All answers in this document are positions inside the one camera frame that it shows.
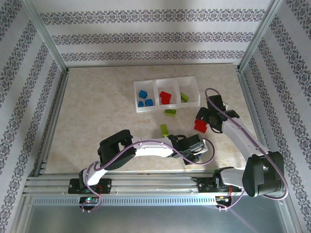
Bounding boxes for aluminium frame post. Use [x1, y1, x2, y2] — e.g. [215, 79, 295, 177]
[238, 0, 284, 71]
[20, 0, 68, 71]

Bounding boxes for red lego brick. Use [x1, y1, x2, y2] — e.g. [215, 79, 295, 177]
[159, 91, 173, 105]
[194, 118, 209, 134]

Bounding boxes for slotted metal cable duct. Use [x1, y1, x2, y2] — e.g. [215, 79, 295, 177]
[33, 196, 219, 207]

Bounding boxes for aluminium mounting rail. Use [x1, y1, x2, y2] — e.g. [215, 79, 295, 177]
[23, 169, 286, 196]

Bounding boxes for white plastic bin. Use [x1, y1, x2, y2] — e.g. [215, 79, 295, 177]
[133, 79, 156, 114]
[155, 78, 179, 110]
[176, 76, 201, 108]

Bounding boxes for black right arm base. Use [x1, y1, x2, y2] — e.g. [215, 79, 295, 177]
[191, 175, 243, 195]

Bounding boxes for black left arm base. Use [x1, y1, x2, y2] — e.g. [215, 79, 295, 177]
[68, 178, 113, 195]

